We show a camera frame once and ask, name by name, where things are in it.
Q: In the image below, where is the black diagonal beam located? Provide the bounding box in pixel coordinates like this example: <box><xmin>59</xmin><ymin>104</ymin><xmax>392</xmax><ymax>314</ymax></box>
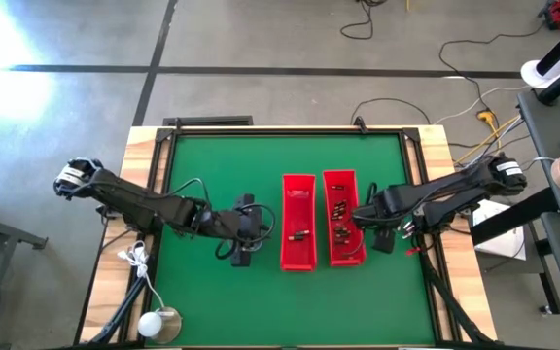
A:
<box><xmin>469</xmin><ymin>187</ymin><xmax>560</xmax><ymax>247</ymax></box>

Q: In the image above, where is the black camera mount strut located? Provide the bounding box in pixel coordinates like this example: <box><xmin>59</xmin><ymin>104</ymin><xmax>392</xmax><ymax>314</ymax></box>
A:
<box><xmin>418</xmin><ymin>242</ymin><xmax>498</xmax><ymax>347</ymax></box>
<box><xmin>87</xmin><ymin>276</ymin><xmax>148</xmax><ymax>347</ymax></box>

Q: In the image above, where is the black table frame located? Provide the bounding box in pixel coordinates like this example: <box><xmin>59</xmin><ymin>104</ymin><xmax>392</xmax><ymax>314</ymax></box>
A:
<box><xmin>73</xmin><ymin>116</ymin><xmax>505</xmax><ymax>350</ymax></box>

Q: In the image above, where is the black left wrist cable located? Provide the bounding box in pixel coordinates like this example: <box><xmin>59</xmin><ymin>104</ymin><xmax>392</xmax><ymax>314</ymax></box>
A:
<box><xmin>165</xmin><ymin>177</ymin><xmax>277</xmax><ymax>262</ymax></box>

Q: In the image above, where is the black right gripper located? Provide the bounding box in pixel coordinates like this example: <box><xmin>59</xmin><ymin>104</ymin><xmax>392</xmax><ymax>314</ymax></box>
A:
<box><xmin>351</xmin><ymin>187</ymin><xmax>410</xmax><ymax>255</ymax></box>

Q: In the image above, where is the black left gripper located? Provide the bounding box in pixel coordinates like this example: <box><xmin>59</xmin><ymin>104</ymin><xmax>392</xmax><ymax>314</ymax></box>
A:
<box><xmin>229</xmin><ymin>192</ymin><xmax>266</xmax><ymax>268</ymax></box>

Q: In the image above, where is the white black cylinder stand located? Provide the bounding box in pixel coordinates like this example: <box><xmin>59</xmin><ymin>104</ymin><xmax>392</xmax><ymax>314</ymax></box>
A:
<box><xmin>520</xmin><ymin>9</ymin><xmax>560</xmax><ymax>106</ymax></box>

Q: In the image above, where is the yellow power cable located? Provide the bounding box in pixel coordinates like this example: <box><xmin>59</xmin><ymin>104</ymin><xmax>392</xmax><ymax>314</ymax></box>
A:
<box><xmin>454</xmin><ymin>109</ymin><xmax>524</xmax><ymax>169</ymax></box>

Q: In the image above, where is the white round lamp ball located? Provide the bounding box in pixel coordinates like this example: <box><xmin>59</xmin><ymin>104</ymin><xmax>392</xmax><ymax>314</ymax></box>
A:
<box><xmin>136</xmin><ymin>311</ymin><xmax>163</xmax><ymax>339</ymax></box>

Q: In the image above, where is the white bundled cable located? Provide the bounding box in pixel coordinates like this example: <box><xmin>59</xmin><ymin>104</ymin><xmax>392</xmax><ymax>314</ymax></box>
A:
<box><xmin>117</xmin><ymin>240</ymin><xmax>164</xmax><ymax>312</ymax></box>

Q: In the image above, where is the grey side table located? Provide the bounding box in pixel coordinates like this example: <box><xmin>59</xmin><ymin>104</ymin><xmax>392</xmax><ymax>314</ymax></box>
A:
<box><xmin>517</xmin><ymin>87</ymin><xmax>560</xmax><ymax>336</ymax></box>

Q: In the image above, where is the short black floor cable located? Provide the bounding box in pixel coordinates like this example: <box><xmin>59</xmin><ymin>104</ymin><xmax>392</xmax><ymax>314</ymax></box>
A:
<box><xmin>339</xmin><ymin>0</ymin><xmax>388</xmax><ymax>42</ymax></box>

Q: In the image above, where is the white floor cable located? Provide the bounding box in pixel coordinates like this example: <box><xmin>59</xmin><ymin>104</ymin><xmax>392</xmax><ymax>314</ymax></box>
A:
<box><xmin>433</xmin><ymin>85</ymin><xmax>534</xmax><ymax>126</ymax></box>

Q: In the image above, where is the long black floor cable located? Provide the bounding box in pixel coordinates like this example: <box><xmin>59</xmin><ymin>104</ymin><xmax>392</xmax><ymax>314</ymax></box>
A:
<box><xmin>437</xmin><ymin>21</ymin><xmax>551</xmax><ymax>118</ymax></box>

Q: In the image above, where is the white box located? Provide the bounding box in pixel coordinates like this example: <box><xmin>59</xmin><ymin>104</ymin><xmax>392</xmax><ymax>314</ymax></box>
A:
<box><xmin>472</xmin><ymin>198</ymin><xmax>527</xmax><ymax>262</ymax></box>

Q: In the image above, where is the round metal base disc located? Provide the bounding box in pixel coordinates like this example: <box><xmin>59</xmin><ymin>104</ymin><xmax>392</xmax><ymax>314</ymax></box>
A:
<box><xmin>157</xmin><ymin>306</ymin><xmax>183</xmax><ymax>345</ymax></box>

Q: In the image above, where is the arched black floor cable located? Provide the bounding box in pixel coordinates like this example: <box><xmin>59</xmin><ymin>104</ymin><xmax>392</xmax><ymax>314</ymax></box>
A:
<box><xmin>350</xmin><ymin>96</ymin><xmax>432</xmax><ymax>126</ymax></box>

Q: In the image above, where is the green table mat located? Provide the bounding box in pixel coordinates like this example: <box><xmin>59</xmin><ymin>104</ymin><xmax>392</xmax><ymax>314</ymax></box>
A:
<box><xmin>151</xmin><ymin>133</ymin><xmax>437</xmax><ymax>347</ymax></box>

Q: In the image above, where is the long red plastic bin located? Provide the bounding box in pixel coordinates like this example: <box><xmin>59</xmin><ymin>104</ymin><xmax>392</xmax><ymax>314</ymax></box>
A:
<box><xmin>322</xmin><ymin>168</ymin><xmax>368</xmax><ymax>268</ymax></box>
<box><xmin>280</xmin><ymin>173</ymin><xmax>318</xmax><ymax>272</ymax></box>

